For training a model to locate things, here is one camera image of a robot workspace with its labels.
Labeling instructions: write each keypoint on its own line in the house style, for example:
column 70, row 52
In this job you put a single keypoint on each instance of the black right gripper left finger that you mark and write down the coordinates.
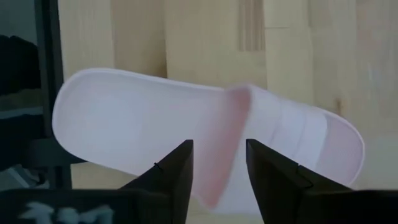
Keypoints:
column 149, row 199

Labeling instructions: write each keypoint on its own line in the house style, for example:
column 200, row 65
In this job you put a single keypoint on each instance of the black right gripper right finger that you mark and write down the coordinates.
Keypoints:
column 295, row 202

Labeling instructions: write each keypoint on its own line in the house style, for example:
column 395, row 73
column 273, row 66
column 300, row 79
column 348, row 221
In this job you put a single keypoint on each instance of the pink slide sandal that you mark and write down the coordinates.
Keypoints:
column 124, row 124

